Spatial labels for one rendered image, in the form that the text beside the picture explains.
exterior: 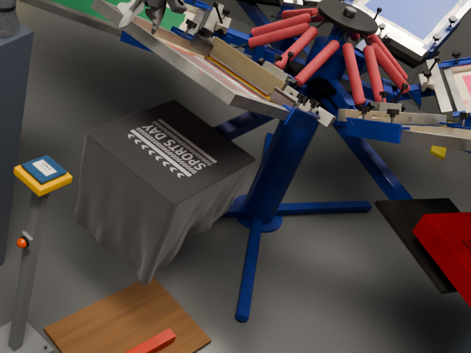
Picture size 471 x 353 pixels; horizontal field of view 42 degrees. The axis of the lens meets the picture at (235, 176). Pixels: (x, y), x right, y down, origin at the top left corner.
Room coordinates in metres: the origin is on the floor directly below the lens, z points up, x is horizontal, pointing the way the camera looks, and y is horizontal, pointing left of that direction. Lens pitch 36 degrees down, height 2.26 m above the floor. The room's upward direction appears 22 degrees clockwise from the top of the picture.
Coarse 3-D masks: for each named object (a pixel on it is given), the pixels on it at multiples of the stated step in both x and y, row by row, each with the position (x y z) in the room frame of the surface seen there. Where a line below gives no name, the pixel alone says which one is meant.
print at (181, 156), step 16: (144, 128) 1.88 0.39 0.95; (160, 128) 1.92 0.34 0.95; (144, 144) 1.79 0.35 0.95; (160, 144) 1.82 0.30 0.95; (176, 144) 1.86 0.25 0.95; (192, 144) 1.90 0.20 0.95; (160, 160) 1.73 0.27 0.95; (176, 160) 1.77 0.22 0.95; (192, 160) 1.81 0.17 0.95; (208, 160) 1.85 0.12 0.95
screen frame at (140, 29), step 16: (96, 0) 1.74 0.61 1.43; (112, 16) 1.70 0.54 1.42; (128, 32) 1.67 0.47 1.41; (144, 32) 1.66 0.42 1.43; (160, 32) 2.02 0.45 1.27; (160, 48) 1.62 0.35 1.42; (192, 48) 2.24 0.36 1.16; (176, 64) 1.58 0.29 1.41; (192, 64) 1.58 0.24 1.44; (208, 80) 1.54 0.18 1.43; (224, 96) 1.51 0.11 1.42; (240, 96) 1.54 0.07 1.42; (256, 112) 1.67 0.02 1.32; (272, 112) 1.77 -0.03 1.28; (288, 112) 1.89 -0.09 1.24
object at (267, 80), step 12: (216, 36) 2.22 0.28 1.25; (216, 48) 2.19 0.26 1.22; (228, 48) 2.18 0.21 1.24; (228, 60) 2.16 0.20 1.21; (240, 60) 2.15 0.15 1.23; (252, 60) 2.15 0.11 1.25; (240, 72) 2.12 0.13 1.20; (252, 72) 2.11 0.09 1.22; (264, 72) 2.11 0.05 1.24; (264, 84) 2.08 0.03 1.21; (276, 84) 2.07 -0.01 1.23
